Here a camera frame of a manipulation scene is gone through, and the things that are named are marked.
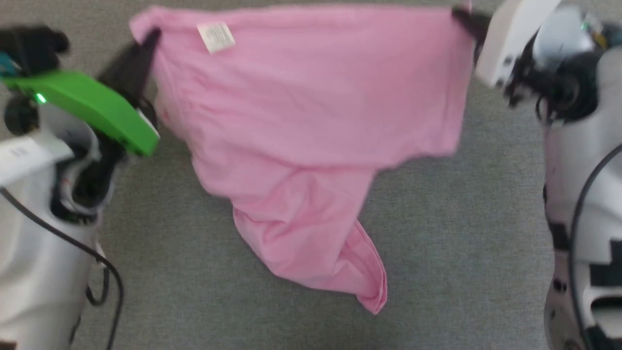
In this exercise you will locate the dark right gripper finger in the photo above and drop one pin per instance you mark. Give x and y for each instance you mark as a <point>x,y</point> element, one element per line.
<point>480,51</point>
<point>469,22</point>

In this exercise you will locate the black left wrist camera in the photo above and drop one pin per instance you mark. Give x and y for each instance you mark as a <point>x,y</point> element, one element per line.
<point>31,48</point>

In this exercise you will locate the pink garment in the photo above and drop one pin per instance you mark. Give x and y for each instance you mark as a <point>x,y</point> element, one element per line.
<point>311,116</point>

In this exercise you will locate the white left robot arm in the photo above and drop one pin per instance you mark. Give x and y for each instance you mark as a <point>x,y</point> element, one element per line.
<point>34,253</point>

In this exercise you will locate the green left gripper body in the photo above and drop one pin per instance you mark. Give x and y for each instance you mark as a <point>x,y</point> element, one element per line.
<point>92,107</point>

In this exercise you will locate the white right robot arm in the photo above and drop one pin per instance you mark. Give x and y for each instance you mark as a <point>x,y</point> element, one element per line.
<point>583,184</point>

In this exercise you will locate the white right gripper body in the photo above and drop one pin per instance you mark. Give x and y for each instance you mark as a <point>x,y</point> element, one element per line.
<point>510,41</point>

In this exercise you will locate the grey sofa cushion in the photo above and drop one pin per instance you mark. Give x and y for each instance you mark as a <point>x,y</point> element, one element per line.
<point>461,233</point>

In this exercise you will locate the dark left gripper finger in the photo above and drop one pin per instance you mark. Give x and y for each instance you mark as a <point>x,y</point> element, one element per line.
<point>124,61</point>
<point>141,82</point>

